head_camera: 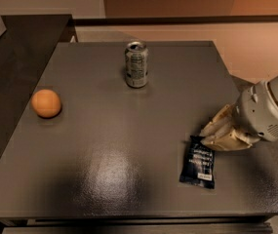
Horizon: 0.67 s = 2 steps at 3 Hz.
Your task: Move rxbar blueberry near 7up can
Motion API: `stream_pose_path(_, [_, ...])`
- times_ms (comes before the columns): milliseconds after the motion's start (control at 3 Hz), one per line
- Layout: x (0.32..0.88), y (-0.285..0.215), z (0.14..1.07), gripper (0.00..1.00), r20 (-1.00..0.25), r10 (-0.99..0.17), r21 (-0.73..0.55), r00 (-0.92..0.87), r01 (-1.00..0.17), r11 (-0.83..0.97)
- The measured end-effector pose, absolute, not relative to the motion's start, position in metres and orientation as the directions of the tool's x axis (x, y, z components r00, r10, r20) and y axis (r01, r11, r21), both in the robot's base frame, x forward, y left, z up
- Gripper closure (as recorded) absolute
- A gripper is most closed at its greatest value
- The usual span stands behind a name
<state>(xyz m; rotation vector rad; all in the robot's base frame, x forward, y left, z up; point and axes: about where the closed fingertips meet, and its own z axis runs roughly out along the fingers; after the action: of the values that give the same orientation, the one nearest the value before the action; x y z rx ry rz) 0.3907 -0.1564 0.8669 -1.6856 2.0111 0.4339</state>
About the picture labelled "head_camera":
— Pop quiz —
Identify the silver 7up soda can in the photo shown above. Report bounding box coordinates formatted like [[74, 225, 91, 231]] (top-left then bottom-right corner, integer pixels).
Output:
[[125, 41, 148, 89]]

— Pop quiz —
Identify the dark blue rxbar wrapper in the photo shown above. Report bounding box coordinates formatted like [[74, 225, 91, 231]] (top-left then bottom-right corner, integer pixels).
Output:
[[179, 136, 215, 189]]

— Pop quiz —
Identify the orange fruit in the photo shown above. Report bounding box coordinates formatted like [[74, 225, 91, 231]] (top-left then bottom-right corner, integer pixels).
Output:
[[31, 90, 61, 118]]

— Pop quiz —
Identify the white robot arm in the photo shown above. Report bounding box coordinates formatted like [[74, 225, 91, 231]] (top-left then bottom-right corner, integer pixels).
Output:
[[200, 76, 278, 151]]

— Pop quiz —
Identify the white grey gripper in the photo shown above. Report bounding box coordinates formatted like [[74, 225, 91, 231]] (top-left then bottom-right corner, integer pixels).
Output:
[[200, 81, 278, 151]]

